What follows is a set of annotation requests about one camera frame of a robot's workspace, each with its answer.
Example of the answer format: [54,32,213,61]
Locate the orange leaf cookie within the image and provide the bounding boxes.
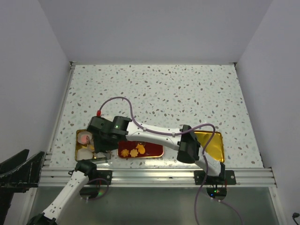
[136,143,146,154]

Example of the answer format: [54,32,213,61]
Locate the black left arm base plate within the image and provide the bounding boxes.
[87,170,113,185]

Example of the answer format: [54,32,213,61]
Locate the yellow flower cookie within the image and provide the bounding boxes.
[130,149,139,158]

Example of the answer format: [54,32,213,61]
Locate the white paper cupcake liner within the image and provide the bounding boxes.
[76,148,94,161]
[88,144,94,151]
[77,131,92,145]

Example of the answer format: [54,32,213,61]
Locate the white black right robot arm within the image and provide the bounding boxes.
[86,116,225,184]

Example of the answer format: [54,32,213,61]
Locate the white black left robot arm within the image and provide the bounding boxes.
[0,149,98,225]

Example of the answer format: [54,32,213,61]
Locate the red lacquer tray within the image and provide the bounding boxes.
[118,141,164,159]

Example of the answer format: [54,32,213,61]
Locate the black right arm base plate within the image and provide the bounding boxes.
[194,170,237,186]

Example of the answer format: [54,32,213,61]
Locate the green christmas cookie tin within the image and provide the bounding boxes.
[75,129,112,164]

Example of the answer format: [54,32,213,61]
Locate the aluminium table frame rail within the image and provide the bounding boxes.
[37,61,279,188]

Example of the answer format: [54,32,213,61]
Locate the silver metal tongs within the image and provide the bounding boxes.
[87,139,111,160]

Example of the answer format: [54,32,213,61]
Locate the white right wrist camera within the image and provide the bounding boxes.
[101,114,114,121]

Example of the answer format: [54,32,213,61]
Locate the yellow swirl cookie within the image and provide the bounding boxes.
[120,149,129,158]

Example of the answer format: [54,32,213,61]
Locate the pink round cookie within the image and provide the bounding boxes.
[78,135,90,145]

